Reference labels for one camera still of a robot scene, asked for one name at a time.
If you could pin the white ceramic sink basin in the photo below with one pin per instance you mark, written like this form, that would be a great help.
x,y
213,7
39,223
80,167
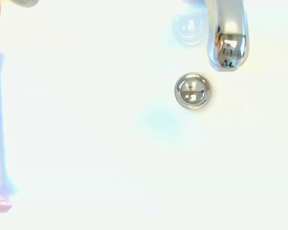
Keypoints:
x,y
110,134

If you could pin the chrome sink drain stopper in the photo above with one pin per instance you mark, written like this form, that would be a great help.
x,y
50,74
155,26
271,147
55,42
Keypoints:
x,y
193,91

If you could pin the chrome faucet spout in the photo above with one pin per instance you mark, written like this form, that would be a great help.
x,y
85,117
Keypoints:
x,y
226,28

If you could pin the grey round faucet knob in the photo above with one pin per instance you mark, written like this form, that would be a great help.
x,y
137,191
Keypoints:
x,y
26,2

